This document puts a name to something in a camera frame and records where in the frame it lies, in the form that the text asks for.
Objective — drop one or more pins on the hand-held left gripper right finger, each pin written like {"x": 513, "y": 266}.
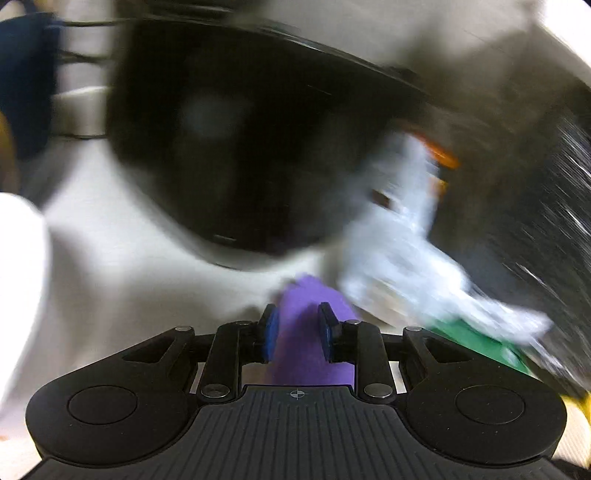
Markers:
{"x": 327, "y": 334}

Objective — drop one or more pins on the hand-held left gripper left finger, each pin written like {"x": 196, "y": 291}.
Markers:
{"x": 269, "y": 332}

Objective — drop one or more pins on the purple item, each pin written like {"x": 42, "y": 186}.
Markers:
{"x": 300, "y": 323}

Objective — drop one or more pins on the clear plastic bag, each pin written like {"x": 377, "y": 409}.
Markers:
{"x": 406, "y": 258}

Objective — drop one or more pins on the green packet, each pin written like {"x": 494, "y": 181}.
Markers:
{"x": 475, "y": 341}

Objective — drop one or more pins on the black rice cooker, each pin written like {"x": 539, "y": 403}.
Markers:
{"x": 254, "y": 138}

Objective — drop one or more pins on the jar with orange lid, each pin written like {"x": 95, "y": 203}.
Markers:
{"x": 443, "y": 157}

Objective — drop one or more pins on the blue small rice cooker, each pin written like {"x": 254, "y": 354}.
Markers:
{"x": 25, "y": 83}

